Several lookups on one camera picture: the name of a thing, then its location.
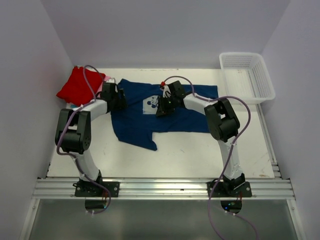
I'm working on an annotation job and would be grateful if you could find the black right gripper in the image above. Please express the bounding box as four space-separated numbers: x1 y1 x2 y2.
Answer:
155 95 177 118

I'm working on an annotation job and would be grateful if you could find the dark blue t shirt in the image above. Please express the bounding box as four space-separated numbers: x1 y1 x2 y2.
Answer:
111 78 209 151

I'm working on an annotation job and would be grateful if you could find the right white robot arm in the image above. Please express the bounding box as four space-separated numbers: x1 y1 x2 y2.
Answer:
156 80 251 197

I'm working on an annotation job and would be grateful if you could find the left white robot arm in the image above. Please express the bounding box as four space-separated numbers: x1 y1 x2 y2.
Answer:
55 82 127 197

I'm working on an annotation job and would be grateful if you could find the pink folded t shirt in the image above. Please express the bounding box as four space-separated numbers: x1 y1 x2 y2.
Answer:
97 75 111 92

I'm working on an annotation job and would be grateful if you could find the red folded t shirt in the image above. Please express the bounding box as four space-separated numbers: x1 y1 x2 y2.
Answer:
56 66 106 106

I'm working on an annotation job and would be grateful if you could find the white plastic basket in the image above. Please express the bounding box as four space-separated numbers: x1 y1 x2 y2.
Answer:
219 52 276 105

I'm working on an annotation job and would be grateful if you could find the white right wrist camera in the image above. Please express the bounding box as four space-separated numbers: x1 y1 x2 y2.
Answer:
162 85 172 98

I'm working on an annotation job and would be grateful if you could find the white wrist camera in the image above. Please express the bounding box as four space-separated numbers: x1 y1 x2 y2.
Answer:
162 85 172 98
106 77 117 84

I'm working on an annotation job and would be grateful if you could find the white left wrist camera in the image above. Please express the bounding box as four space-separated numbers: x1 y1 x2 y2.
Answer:
106 77 117 84

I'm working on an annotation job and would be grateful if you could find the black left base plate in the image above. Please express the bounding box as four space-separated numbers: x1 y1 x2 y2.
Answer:
73 181 120 198

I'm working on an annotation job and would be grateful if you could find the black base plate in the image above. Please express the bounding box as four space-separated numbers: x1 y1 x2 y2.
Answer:
73 181 120 198
211 181 253 198

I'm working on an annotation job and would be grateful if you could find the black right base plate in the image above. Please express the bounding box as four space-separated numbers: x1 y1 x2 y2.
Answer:
211 181 253 198

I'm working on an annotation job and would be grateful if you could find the aluminium front rail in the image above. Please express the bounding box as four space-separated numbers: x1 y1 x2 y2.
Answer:
31 177 295 200

